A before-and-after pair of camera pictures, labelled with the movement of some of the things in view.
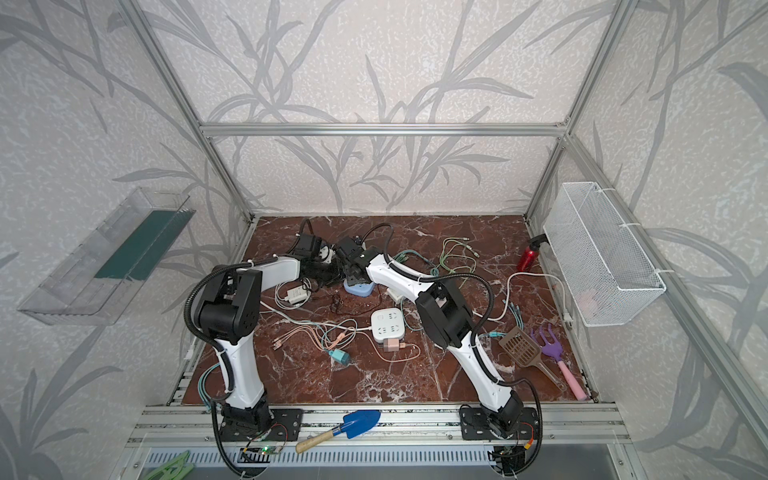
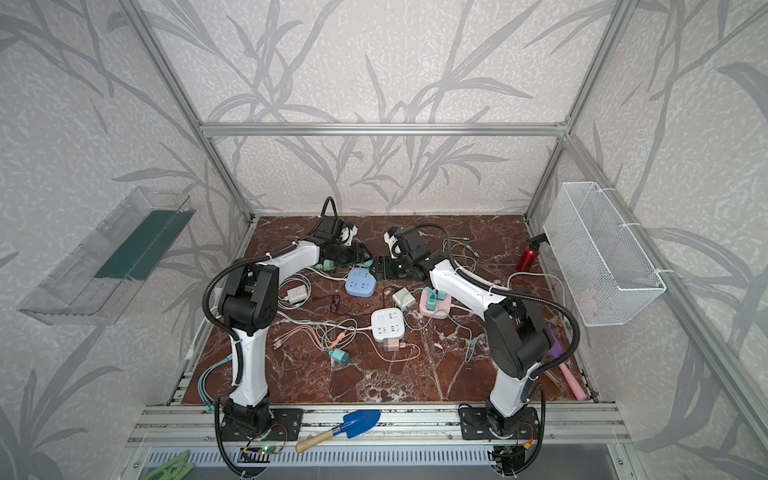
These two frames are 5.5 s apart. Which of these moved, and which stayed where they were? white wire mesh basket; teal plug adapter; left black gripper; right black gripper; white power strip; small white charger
Moved: left black gripper; right black gripper
Stayed: white power strip; small white charger; white wire mesh basket; teal plug adapter
